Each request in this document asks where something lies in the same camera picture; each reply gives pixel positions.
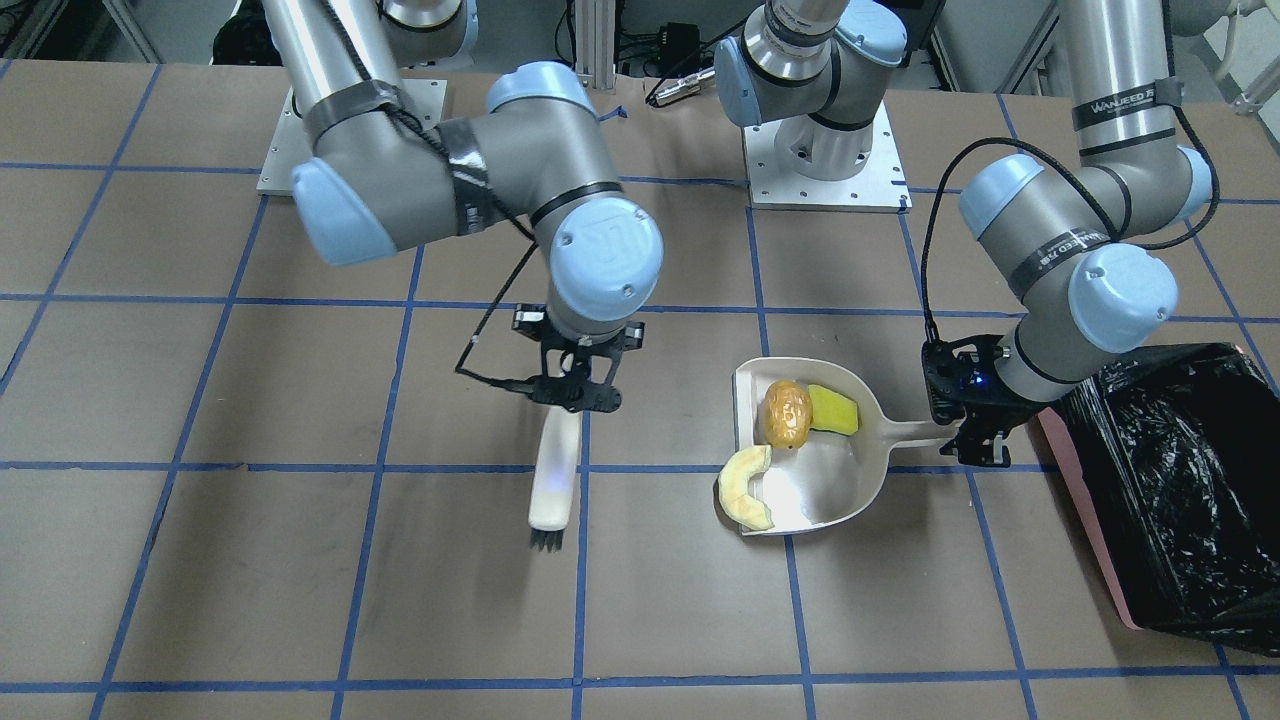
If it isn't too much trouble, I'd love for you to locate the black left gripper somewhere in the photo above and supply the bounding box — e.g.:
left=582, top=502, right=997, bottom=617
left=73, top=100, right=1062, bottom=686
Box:
left=922, top=334, right=1021, bottom=468

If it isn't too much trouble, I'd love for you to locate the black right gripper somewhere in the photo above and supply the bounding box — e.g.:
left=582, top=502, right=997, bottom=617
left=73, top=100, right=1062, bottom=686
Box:
left=513, top=306, right=645, bottom=413

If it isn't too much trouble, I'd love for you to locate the yellow sponge piece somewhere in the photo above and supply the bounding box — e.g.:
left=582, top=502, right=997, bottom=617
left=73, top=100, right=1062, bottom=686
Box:
left=806, top=384, right=861, bottom=436

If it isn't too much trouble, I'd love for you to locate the beige plastic dustpan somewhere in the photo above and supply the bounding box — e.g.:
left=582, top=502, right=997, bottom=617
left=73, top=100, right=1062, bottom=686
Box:
left=733, top=357, right=959, bottom=536

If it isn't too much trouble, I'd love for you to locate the beige hand brush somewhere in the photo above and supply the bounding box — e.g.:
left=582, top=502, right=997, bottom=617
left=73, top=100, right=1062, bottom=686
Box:
left=527, top=407, right=582, bottom=552

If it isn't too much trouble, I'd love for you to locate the orange potato-like lump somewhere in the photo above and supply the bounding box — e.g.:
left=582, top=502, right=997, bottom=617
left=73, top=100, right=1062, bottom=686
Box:
left=762, top=380, right=813, bottom=450

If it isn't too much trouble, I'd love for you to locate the curved melon rind piece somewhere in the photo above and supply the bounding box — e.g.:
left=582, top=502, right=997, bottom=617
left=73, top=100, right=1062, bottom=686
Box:
left=717, top=445, right=774, bottom=532

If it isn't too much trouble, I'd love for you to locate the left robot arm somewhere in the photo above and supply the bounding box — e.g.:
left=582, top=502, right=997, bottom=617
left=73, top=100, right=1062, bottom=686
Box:
left=713, top=1, right=1229, bottom=468

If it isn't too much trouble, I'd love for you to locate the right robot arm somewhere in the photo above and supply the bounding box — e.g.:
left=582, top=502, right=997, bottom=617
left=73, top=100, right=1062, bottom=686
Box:
left=264, top=1, right=664, bottom=413

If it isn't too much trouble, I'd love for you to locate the bin with black bag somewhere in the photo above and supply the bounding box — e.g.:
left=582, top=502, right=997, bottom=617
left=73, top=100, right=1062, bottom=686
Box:
left=1039, top=343, right=1279, bottom=657

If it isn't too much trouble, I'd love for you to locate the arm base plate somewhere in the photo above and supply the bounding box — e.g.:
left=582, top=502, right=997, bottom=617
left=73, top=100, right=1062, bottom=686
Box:
left=742, top=102, right=913, bottom=214
left=256, top=79, right=448, bottom=196

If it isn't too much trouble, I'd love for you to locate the aluminium frame post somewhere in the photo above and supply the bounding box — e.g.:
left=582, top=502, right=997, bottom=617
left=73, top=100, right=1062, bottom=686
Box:
left=570, top=0, right=620, bottom=94

